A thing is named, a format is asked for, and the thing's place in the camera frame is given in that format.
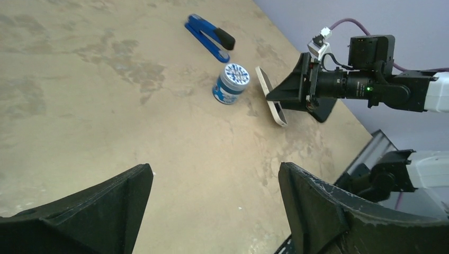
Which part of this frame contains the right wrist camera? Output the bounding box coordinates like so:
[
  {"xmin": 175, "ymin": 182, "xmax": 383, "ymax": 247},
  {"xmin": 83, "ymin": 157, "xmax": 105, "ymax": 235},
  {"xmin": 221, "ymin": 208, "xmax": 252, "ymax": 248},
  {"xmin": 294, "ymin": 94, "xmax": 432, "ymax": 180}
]
[{"xmin": 307, "ymin": 27, "xmax": 332, "ymax": 61}]

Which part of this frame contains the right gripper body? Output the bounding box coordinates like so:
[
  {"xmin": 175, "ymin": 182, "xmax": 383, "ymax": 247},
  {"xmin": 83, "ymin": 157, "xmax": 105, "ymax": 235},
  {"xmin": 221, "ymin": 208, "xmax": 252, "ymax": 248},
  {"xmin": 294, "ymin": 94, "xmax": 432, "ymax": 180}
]
[{"xmin": 306, "ymin": 54, "xmax": 347, "ymax": 104}]

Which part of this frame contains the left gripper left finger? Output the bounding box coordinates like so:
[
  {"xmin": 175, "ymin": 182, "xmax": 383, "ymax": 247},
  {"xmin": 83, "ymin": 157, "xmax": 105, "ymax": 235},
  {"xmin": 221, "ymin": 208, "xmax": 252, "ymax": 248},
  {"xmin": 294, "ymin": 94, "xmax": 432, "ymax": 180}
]
[{"xmin": 1, "ymin": 164, "xmax": 154, "ymax": 253}]

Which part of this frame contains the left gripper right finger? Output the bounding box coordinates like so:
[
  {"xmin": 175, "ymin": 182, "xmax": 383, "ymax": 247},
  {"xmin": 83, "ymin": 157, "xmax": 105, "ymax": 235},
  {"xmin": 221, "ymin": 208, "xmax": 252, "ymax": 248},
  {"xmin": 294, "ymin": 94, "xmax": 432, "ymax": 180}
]
[{"xmin": 278, "ymin": 162, "xmax": 448, "ymax": 253}]

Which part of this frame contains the white phone case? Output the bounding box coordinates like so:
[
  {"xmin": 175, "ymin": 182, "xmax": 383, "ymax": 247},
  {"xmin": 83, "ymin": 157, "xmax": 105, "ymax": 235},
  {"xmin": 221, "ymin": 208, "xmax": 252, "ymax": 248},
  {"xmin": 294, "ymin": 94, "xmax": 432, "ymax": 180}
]
[{"xmin": 255, "ymin": 66, "xmax": 289, "ymax": 127}]

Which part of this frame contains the blue white jar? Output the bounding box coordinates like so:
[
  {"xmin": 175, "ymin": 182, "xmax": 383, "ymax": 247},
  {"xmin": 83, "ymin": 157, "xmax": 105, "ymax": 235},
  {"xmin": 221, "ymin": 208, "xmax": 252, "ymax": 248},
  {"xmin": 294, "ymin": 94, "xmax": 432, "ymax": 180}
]
[{"xmin": 212, "ymin": 63, "xmax": 250, "ymax": 105}]

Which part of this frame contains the blue stapler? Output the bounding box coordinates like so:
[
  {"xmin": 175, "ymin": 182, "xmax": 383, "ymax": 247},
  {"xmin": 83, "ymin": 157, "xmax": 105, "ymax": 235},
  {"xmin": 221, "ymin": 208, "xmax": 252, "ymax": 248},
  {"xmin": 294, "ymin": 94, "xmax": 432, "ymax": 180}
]
[{"xmin": 184, "ymin": 14, "xmax": 236, "ymax": 63}]

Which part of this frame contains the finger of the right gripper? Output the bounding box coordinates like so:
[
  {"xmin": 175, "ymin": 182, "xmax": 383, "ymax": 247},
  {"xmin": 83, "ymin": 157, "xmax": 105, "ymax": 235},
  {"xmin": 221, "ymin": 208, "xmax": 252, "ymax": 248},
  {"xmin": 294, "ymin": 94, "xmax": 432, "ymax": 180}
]
[
  {"xmin": 266, "ymin": 52, "xmax": 311, "ymax": 102},
  {"xmin": 280, "ymin": 96, "xmax": 337, "ymax": 123}
]

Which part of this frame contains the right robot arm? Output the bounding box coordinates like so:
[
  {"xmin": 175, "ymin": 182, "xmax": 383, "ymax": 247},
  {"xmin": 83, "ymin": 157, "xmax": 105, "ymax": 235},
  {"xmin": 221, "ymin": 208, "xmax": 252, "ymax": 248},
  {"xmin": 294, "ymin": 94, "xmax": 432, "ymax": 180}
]
[{"xmin": 266, "ymin": 35, "xmax": 448, "ymax": 203}]

